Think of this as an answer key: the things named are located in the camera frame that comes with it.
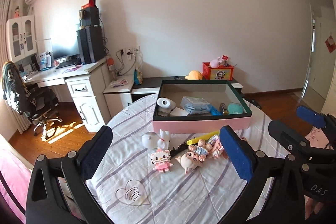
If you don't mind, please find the teal oval clear case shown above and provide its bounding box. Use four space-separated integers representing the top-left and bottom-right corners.
227 102 244 115

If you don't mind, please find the pink block toy figure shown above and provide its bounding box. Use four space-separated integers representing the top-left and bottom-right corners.
207 134 228 159

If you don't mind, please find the baby doll figurine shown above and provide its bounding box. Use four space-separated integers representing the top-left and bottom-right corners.
175 139 213 175

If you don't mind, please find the yellow highlighter marker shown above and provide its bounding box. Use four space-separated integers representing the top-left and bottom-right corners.
186 131 219 145

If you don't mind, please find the hello kitty block figure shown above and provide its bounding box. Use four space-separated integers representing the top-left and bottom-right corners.
150 148 173 173

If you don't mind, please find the clear floss pick box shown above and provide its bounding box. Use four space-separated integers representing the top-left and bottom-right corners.
181 96 212 115

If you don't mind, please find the black hair clip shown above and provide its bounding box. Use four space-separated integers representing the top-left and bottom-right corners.
170 143 189 157

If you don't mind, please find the white camera plug device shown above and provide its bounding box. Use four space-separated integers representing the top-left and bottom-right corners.
157 97 176 117

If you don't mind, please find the pink bedding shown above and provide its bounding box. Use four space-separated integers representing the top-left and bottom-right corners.
1 136 31 223

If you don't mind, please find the black bathroom scale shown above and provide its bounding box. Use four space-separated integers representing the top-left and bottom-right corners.
247 98 262 109

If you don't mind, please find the striped white quilt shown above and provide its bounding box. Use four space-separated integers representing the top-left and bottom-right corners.
85 93 289 224

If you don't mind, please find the black office chair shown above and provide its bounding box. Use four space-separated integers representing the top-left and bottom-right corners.
2 61 63 140

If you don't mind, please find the pink storage box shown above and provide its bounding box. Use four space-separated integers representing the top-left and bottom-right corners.
152 80 252 134

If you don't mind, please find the red cartoon storage crate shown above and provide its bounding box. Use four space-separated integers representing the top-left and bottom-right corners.
202 62 234 81

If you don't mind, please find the pink pig plush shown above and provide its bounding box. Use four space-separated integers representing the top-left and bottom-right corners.
209 57 222 68

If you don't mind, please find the white computer desk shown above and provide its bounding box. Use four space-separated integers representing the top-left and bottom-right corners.
26 59 111 132

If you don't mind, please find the white side cabinet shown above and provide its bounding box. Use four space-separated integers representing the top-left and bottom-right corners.
103 75 134 117

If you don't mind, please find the orange octopus plush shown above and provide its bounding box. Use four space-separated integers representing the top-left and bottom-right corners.
185 71 203 80

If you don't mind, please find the snack bag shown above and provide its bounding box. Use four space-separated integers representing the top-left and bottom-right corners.
134 68 143 85

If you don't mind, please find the computer monitor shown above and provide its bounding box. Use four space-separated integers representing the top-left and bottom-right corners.
51 35 79 60

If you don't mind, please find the black computer tower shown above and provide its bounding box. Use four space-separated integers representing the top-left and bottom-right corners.
76 26 105 64

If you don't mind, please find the white glass door cabinet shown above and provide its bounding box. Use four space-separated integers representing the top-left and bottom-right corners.
6 15 37 63

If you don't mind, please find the black speaker box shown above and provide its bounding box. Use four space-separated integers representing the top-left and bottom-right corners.
79 7 100 27

